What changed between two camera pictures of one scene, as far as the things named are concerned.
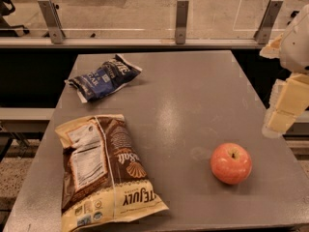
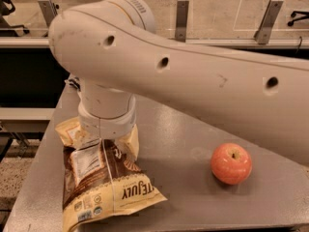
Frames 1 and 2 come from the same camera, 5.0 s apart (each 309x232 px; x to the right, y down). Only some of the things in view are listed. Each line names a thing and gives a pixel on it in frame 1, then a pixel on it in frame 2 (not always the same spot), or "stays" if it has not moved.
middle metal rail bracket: x=182 y=18 stays
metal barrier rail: x=133 y=43 stays
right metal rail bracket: x=266 y=28 stays
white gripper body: x=297 y=47 → x=105 y=124
